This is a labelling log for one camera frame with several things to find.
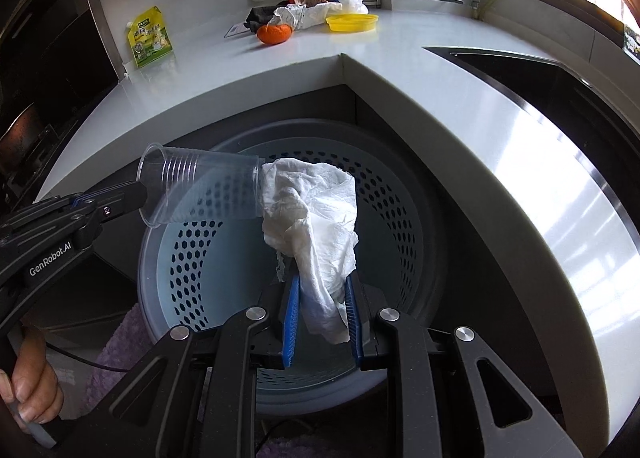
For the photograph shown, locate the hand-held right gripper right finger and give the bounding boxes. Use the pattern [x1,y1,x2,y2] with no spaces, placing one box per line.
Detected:
[344,272,583,458]

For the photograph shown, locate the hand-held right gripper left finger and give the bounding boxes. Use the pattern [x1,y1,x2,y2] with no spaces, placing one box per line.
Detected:
[57,272,303,458]

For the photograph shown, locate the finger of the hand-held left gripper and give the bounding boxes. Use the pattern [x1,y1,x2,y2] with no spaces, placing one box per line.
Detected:
[0,180,149,239]

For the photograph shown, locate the clear plastic cup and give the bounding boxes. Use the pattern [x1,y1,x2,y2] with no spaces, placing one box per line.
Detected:
[136,143,265,229]

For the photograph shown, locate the white paper tissue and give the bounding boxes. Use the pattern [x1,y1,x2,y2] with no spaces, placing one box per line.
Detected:
[259,155,361,346]

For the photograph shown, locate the blue perforated plastic bin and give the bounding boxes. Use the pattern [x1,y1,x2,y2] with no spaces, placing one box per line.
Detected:
[136,119,453,421]

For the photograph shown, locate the orange tangerine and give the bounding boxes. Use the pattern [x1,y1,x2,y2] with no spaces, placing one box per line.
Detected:
[256,22,294,46]

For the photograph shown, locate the black cloth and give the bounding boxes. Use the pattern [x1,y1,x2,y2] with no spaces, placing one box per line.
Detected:
[243,2,288,34]

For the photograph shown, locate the white plastic bag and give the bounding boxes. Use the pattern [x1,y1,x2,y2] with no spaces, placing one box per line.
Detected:
[272,2,346,32]

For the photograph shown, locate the yellow plastic dish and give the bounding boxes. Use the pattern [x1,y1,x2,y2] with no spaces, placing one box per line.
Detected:
[325,12,380,34]

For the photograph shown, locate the person's left hand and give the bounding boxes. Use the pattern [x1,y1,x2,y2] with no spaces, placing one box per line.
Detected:
[0,324,65,439]

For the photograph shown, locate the purple fluffy mat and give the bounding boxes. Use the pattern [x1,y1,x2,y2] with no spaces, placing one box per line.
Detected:
[82,302,321,458]

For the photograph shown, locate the dark frying pan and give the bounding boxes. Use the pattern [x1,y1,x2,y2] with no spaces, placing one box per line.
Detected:
[0,104,49,175]

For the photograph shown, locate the green spouted pouch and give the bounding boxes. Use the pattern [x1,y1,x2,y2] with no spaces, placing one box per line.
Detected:
[126,6,176,69]

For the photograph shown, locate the black cooker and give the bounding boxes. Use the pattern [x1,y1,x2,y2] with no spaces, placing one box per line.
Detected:
[0,0,127,206]

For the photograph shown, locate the steel sink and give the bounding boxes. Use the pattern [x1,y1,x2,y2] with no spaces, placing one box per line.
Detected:
[421,45,640,243]

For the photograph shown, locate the clear acrylic picture tag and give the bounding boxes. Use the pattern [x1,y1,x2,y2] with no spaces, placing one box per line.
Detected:
[622,24,640,57]

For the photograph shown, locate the black cable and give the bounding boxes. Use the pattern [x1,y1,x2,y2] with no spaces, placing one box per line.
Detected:
[46,342,132,373]

